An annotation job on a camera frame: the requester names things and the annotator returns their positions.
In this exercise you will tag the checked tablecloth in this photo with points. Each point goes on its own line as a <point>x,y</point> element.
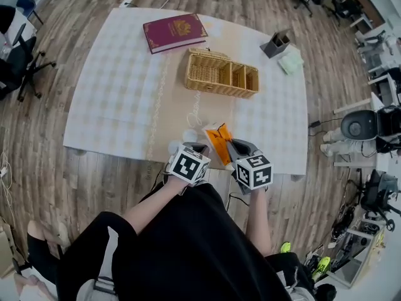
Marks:
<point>119,83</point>

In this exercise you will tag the person's left forearm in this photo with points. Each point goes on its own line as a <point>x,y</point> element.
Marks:
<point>150,205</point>

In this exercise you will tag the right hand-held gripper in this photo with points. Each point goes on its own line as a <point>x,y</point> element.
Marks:
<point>255,172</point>

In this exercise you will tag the person's black clothing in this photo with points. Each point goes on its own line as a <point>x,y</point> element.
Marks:
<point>188,246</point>

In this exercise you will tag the blue chair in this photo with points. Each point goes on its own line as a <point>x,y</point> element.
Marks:
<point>26,0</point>

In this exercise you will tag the grey pen holder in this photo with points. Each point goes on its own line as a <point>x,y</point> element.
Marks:
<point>271,50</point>

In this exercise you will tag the wicker basket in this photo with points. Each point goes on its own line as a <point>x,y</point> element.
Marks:
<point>219,89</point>

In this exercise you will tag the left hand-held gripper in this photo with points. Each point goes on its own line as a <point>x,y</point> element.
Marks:
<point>188,166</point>

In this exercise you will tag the person's right forearm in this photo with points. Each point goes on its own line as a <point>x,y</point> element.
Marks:
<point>258,224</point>

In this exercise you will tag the orange packet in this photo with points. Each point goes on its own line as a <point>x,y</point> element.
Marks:
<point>219,143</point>

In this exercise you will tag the white power strip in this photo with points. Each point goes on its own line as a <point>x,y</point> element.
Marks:
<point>3,171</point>
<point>127,2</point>

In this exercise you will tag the white equipment shelf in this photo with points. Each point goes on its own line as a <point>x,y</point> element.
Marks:
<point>351,271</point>

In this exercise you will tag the maroon hardcover book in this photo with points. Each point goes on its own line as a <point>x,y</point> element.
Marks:
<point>172,31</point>

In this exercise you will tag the dark round-shell backpack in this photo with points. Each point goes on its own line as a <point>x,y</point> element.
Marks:
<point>357,125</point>

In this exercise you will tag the white desk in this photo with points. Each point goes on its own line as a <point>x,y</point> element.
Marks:
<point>352,106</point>

